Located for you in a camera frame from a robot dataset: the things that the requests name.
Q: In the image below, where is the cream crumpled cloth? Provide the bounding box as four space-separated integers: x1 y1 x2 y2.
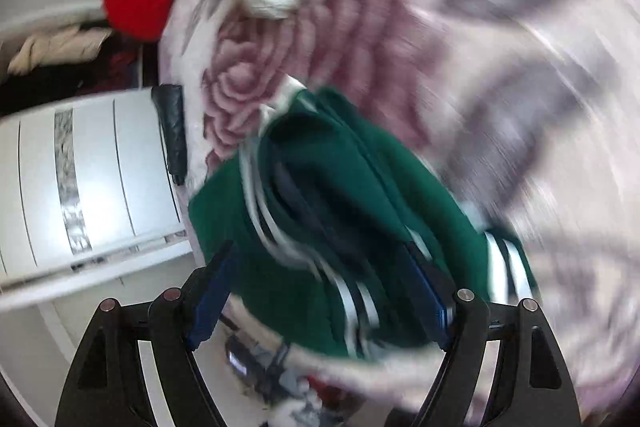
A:
7 26 113 76

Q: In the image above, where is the dark clothes pile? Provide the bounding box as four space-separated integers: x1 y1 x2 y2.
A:
0 21 143 118

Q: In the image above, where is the green and cream varsity jacket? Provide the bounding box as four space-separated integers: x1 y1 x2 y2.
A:
187 79 540 363

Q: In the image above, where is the floral plush blanket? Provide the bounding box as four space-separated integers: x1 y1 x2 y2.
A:
157 0 640 427

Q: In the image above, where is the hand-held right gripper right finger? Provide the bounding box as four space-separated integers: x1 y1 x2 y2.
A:
384 241 583 427

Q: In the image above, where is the white glossy cabinet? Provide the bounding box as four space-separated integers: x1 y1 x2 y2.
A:
0 88 197 308

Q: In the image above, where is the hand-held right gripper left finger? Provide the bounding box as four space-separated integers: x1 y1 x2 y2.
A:
54 241 237 427

